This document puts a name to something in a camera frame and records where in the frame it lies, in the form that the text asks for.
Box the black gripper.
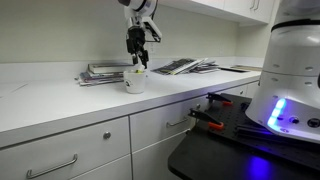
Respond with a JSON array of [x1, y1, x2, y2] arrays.
[[125, 26, 150, 70]]

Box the white ceramic cup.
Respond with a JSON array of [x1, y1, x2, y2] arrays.
[[123, 70, 148, 95]]

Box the grey hardcover book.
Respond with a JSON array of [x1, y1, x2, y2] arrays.
[[87, 62, 135, 75]]

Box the open booklets pile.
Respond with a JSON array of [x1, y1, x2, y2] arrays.
[[151, 58, 208, 76]]

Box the stack of magazines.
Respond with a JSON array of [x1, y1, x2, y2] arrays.
[[74, 70, 126, 87]]

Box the medium white drawer front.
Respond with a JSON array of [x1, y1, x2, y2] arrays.
[[129, 95, 208, 153]]

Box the pile of dark magazines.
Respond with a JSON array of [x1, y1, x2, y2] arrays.
[[191, 61, 221, 74]]

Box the flat dark tray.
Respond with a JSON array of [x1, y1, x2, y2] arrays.
[[219, 65, 250, 73]]

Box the white lower cabinet door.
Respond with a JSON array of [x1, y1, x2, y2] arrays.
[[131, 130, 188, 180]]

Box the small white drawer front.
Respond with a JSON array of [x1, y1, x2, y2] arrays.
[[216, 83, 249, 98]]

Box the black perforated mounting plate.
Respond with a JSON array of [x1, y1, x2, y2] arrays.
[[207, 93, 320, 171]]

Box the wide white drawer front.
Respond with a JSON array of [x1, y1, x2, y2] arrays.
[[0, 116, 131, 180]]

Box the black cart table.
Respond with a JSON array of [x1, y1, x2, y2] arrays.
[[167, 128, 320, 180]]

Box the white wall outlet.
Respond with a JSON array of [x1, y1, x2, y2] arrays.
[[148, 42, 157, 55]]

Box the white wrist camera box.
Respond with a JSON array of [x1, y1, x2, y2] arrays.
[[143, 16, 163, 44]]

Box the short silver drawer handle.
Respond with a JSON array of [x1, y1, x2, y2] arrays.
[[165, 116, 189, 128]]

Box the black clamp with orange handle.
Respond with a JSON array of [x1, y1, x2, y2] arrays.
[[188, 107, 225, 131], [205, 92, 234, 108]]

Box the white upper wall cabinet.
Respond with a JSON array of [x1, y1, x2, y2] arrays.
[[158, 0, 276, 27]]

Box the silver upper cabinet handles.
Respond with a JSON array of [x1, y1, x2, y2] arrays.
[[249, 0, 262, 11]]

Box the long silver drawer handle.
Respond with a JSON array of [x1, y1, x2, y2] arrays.
[[25, 153, 79, 180]]

